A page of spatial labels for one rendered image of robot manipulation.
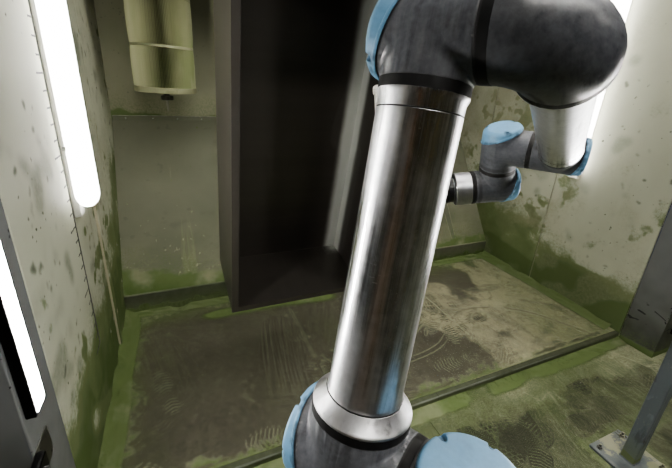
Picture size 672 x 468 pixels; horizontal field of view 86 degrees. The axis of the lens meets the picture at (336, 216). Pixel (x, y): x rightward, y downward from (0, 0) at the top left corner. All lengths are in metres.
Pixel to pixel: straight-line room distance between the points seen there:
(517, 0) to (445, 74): 0.09
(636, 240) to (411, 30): 2.34
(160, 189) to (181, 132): 0.41
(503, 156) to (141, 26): 1.89
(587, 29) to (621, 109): 2.25
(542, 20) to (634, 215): 2.28
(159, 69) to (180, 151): 0.54
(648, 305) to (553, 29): 2.39
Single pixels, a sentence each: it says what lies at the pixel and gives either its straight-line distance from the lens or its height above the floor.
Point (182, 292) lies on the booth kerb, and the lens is 2.39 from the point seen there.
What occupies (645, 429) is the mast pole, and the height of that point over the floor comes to 0.19.
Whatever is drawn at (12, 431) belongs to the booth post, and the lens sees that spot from 1.12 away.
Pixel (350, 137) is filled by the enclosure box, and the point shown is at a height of 1.13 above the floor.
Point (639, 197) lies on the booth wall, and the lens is 2.64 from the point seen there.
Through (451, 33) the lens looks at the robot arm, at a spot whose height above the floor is 1.41.
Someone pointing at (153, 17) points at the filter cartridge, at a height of 1.62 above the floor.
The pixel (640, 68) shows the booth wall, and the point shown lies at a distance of 2.69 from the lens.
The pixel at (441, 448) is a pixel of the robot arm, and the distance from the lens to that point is 0.58.
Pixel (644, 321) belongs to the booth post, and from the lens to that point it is 2.76.
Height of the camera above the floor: 1.36
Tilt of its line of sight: 20 degrees down
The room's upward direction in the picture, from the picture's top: 3 degrees clockwise
